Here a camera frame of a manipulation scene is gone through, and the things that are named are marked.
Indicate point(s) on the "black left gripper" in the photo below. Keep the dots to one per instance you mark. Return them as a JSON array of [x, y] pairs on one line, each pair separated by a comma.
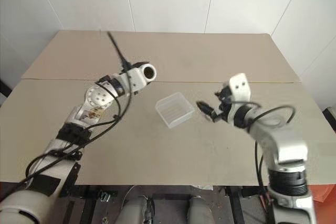
[[127, 64]]

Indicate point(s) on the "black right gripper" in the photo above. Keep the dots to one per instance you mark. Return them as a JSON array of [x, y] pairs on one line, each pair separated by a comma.
[[223, 99]]

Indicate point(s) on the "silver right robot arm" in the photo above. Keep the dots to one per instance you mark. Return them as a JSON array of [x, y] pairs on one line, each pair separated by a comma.
[[278, 140]]

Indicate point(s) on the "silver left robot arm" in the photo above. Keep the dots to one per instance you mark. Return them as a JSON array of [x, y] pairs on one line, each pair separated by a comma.
[[96, 98]]

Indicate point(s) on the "clear plastic box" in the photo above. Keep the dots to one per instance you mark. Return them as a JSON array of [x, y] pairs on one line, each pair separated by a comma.
[[174, 110]]

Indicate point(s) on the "grey rounded shape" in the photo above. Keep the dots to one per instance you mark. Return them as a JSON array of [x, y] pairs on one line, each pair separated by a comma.
[[200, 210], [137, 209]]

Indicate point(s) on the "dark object beside table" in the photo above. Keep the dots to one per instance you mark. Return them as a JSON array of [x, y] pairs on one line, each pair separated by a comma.
[[4, 90]]

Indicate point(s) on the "black object beside table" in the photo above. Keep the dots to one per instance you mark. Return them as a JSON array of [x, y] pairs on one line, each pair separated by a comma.
[[331, 117]]

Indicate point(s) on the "orange crate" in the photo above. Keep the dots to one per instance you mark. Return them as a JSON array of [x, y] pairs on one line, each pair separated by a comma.
[[324, 193]]

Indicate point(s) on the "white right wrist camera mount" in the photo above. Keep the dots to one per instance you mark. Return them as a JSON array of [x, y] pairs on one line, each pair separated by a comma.
[[239, 89]]

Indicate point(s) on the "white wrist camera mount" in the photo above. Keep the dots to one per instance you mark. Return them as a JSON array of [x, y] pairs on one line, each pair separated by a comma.
[[137, 76], [239, 89]]

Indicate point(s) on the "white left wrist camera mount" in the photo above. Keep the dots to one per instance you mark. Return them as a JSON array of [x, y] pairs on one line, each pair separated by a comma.
[[137, 76]]

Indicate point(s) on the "black metal table frame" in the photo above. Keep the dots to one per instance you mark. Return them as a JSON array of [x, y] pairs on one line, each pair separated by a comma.
[[88, 204]]

